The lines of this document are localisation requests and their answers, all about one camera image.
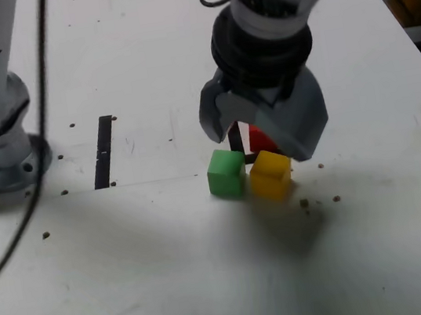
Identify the yellow cube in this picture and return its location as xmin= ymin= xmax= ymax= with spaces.
xmin=245 ymin=146 xmax=296 ymax=206

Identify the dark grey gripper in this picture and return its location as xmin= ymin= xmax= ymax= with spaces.
xmin=192 ymin=54 xmax=335 ymax=177

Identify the green cube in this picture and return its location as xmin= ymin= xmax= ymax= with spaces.
xmin=203 ymin=145 xmax=251 ymax=202

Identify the black tape square outline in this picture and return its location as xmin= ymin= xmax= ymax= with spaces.
xmin=226 ymin=114 xmax=287 ymax=166

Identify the black tape strip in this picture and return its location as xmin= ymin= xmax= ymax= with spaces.
xmin=85 ymin=114 xmax=124 ymax=190

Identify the red cube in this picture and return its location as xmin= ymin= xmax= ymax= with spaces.
xmin=245 ymin=120 xmax=280 ymax=156

